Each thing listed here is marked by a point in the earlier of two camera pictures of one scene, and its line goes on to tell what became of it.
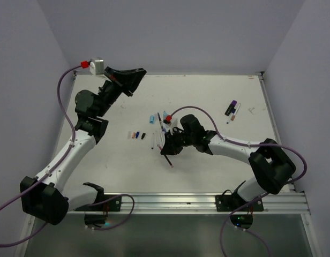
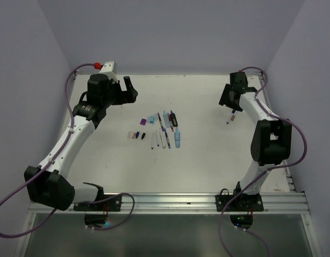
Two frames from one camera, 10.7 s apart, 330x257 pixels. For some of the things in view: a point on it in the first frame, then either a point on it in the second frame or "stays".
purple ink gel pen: (163, 128) stays
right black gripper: (170, 146) -> (224, 98)
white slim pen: (233, 111) stays
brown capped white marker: (235, 111) stays
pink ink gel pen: (168, 160) -> (170, 122)
